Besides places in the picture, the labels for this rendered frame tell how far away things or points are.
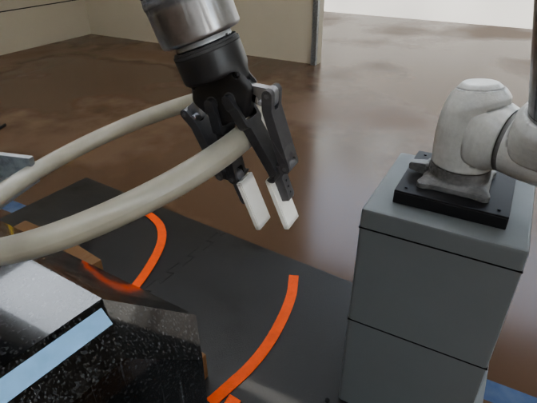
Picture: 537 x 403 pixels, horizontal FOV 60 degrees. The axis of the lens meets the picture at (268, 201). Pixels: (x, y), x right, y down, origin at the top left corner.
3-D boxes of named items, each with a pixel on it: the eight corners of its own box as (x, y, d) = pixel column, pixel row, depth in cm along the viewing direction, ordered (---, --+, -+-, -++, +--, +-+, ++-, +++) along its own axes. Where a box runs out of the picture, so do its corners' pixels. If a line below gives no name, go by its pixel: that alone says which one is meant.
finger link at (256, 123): (236, 86, 53) (244, 81, 52) (284, 168, 56) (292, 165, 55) (217, 99, 50) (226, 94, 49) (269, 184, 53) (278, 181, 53)
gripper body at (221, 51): (252, 21, 50) (280, 101, 53) (195, 40, 54) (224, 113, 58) (214, 41, 44) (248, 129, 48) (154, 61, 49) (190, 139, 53)
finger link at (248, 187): (240, 183, 56) (235, 183, 57) (260, 230, 59) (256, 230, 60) (252, 171, 58) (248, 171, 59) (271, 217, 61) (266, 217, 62)
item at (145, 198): (-133, 297, 57) (-150, 277, 55) (89, 140, 98) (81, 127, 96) (212, 231, 39) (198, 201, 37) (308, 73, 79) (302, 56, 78)
